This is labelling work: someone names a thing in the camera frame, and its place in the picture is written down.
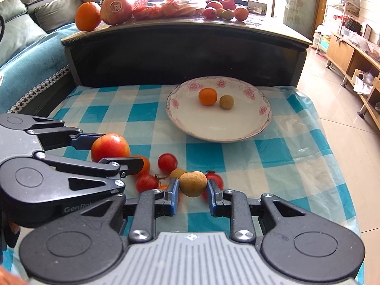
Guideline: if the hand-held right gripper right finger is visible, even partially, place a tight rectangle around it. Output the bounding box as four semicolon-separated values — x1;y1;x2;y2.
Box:
206;179;308;244

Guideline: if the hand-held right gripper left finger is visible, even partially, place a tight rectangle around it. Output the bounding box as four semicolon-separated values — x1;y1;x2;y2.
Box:
79;178;181;244

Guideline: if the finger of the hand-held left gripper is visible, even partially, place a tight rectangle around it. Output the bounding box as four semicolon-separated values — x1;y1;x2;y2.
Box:
27;117;106;155
33;152;145;195

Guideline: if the brown longan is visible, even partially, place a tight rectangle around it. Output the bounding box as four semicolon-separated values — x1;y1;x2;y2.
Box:
179;171;208;198
219;95;235;110

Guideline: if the red cherry tomato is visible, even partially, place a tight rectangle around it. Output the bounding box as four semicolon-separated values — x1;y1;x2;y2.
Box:
136;174;159;193
157;153;179;174
202;171;224;201

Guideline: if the white floral plate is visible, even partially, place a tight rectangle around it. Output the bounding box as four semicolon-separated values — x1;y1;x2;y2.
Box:
166;76;273;143

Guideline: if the yellowish longan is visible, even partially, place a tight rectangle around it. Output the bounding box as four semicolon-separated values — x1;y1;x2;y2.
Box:
169;168;188;181

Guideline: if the blue checkered tablecloth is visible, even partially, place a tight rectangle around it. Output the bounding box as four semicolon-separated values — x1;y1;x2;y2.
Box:
47;84;361;285

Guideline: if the blue blanket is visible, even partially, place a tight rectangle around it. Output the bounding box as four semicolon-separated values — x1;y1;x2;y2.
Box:
0;21;81;116

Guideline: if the dark coffee table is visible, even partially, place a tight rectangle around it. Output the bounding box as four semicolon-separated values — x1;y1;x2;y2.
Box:
61;12;314;88

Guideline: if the plain orange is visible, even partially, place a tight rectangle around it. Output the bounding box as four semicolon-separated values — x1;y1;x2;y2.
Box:
75;2;102;32

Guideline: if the grey-green sofa cushion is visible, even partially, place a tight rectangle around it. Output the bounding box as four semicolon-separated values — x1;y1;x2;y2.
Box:
0;0;48;69

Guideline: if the large orange with sticker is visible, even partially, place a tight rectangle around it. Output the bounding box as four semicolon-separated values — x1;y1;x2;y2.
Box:
100;0;133;26

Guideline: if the plastic bag of oranges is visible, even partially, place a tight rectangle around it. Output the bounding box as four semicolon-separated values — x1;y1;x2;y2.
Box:
131;0;208;20

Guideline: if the white shelf rack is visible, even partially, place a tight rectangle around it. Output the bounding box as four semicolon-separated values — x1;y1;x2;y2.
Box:
313;3;361;55

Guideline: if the wooden tv cabinet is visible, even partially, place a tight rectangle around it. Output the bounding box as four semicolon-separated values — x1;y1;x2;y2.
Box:
326;34;380;138

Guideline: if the white cardboard box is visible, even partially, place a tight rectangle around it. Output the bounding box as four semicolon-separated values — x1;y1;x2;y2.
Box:
248;0;269;15

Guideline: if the pale floral curtain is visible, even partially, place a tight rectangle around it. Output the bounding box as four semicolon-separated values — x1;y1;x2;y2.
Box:
282;0;323;36

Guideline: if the dark spiky object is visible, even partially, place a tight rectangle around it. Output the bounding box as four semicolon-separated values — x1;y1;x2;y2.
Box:
344;17;363;33

